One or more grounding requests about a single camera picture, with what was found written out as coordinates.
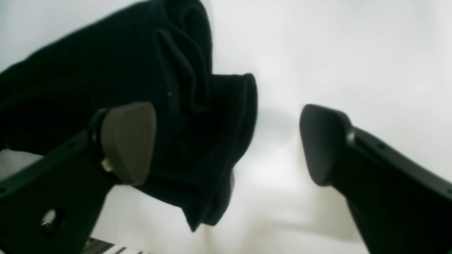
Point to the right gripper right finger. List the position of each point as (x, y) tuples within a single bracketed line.
[(398, 206)]

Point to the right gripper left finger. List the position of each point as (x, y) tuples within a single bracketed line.
[(52, 206)]

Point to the black graphic T-shirt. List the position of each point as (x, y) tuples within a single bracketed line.
[(151, 65)]

